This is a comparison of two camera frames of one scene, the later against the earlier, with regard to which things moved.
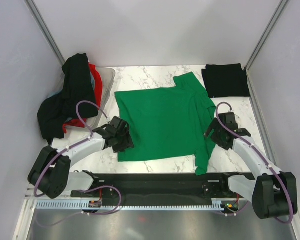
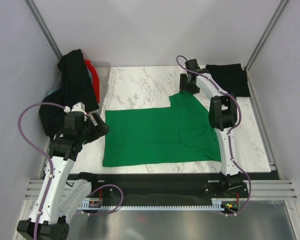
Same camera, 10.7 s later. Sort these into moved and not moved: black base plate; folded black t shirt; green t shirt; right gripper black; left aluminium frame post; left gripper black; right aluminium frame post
Moved: right gripper black; left gripper black; green t shirt
Not moved: right aluminium frame post; folded black t shirt; left aluminium frame post; black base plate
